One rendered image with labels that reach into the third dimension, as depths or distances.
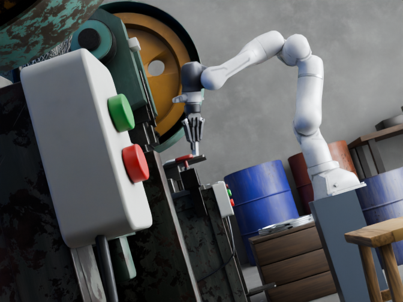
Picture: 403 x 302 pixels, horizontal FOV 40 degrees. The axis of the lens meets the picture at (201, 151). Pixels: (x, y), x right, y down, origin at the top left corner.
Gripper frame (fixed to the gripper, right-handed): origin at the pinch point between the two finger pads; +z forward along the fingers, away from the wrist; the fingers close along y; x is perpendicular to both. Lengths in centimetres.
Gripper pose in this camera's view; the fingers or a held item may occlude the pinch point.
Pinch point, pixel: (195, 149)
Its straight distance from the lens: 246.1
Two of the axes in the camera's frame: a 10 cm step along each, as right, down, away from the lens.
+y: 7.0, -1.1, 7.0
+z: 0.6, 9.9, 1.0
